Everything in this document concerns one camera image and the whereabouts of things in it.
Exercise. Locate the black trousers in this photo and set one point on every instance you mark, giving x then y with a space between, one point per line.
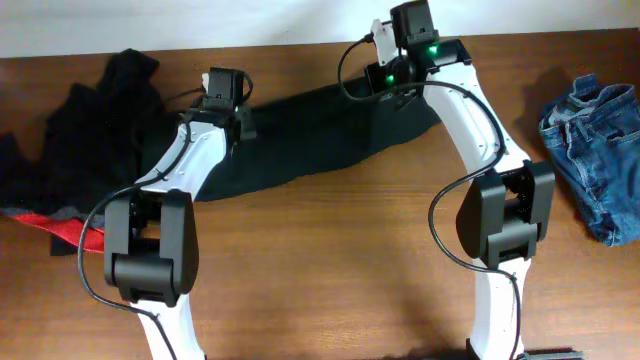
314 132

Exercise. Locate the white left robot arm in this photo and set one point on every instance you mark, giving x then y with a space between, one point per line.
151 251

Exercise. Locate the red and grey garment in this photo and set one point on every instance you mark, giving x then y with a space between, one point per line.
66 224

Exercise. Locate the blue denim jeans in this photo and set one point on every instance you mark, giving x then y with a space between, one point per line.
592 136

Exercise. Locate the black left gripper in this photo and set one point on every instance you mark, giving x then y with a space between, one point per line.
246 123

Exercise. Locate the black garment pile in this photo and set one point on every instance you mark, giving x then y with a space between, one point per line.
99 140

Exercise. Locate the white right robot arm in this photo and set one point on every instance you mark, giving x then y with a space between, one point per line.
506 209

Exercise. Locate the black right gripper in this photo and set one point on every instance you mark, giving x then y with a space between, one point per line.
459 52

